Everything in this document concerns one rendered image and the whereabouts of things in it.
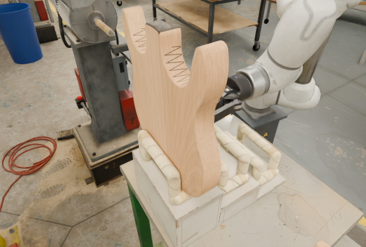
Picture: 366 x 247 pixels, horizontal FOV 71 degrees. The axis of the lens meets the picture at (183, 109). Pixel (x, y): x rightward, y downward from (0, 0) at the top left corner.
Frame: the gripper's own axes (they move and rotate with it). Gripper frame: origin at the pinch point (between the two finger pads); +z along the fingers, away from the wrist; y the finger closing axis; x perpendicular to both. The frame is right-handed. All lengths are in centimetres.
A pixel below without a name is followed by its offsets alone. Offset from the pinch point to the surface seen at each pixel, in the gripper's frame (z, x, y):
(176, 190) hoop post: 7.0, -14.5, -9.5
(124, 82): -23, -59, 116
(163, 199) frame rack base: 9.3, -20.6, -6.3
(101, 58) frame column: -10, -35, 112
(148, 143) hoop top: 7.3, -9.8, 3.6
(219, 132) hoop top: -17.0, -18.3, 3.8
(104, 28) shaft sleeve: -7, -5, 80
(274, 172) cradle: -31.7, -34.3, -9.9
